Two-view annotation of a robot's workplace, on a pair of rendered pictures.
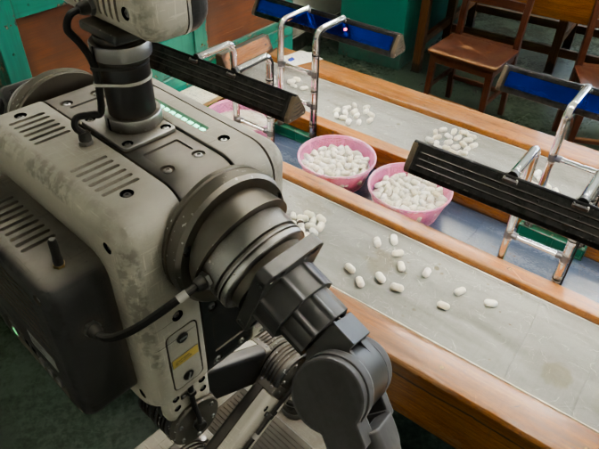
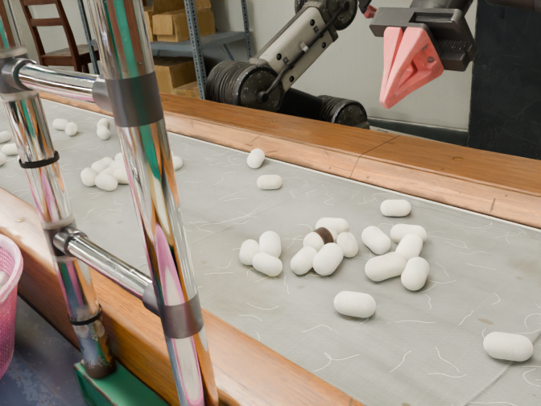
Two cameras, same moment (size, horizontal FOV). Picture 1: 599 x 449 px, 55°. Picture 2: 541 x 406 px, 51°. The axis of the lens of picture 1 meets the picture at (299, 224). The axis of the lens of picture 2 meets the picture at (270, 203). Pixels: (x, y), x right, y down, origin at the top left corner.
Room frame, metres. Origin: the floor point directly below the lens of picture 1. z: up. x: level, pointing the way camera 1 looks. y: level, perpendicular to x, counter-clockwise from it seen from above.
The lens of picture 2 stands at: (1.98, 0.34, 1.02)
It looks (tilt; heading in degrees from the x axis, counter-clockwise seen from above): 25 degrees down; 193
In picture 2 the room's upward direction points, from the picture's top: 7 degrees counter-clockwise
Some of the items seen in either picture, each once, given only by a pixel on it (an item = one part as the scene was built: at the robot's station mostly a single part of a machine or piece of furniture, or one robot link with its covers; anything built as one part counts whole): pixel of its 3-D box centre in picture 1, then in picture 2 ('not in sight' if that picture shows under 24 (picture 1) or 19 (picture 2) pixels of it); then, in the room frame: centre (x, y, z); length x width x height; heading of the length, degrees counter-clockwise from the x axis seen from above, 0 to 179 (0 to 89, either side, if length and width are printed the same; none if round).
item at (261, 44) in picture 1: (245, 52); not in sight; (2.32, 0.25, 0.83); 0.30 x 0.06 x 0.07; 144
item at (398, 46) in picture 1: (324, 22); not in sight; (2.01, -0.07, 1.08); 0.62 x 0.08 x 0.07; 54
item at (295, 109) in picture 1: (213, 75); not in sight; (1.56, 0.26, 1.08); 0.62 x 0.08 x 0.07; 54
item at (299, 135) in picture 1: (310, 77); not in sight; (1.95, -0.03, 0.90); 0.20 x 0.19 x 0.45; 54
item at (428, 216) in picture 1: (407, 198); not in sight; (1.46, -0.35, 0.72); 0.27 x 0.27 x 0.10
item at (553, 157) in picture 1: (581, 172); not in sight; (1.37, -0.81, 0.90); 0.20 x 0.19 x 0.45; 54
